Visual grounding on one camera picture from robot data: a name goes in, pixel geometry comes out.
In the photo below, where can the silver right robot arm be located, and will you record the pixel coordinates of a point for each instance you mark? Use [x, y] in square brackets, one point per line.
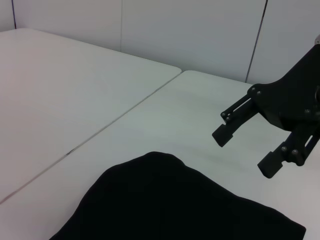
[317, 40]

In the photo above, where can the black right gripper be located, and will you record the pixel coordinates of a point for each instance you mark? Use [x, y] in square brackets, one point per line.
[290, 95]

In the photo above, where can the black shirt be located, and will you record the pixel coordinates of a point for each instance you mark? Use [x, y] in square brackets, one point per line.
[162, 200]

